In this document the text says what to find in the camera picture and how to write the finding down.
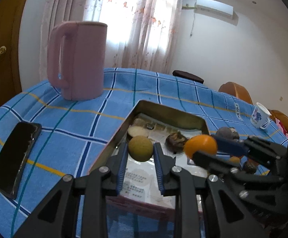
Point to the blue plaid tablecloth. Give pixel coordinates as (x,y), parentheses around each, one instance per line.
(75,133)

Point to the white blue floral mug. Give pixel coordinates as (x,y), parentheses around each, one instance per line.
(260,118)

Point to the round purple fruit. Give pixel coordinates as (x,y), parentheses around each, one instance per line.
(228,133)

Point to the large orange mandarin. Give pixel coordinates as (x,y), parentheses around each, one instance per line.
(204,143)

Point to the floral sheer curtain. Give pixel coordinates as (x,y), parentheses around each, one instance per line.
(140,33)

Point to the black smartphone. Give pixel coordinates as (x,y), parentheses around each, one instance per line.
(14,155)

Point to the pink metal tin box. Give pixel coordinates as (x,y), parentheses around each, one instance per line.
(161,113)

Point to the dark brown chestnut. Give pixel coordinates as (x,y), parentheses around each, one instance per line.
(175,142)

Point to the orange wooden chair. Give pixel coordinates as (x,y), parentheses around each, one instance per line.
(236,90)

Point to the brown wooden door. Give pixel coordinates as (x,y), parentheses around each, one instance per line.
(0,49)

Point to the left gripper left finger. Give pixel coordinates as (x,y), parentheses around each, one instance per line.
(57,214)

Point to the pink electric kettle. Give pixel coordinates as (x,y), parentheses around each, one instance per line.
(76,56)

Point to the brass door knob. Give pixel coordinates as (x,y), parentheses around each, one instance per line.
(3,50)

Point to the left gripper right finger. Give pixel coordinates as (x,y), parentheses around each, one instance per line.
(205,207)

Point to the white air conditioner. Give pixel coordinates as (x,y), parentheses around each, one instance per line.
(212,7)

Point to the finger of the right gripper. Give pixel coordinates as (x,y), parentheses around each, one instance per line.
(223,168)
(233,146)

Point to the dark round stool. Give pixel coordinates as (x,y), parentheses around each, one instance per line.
(188,76)

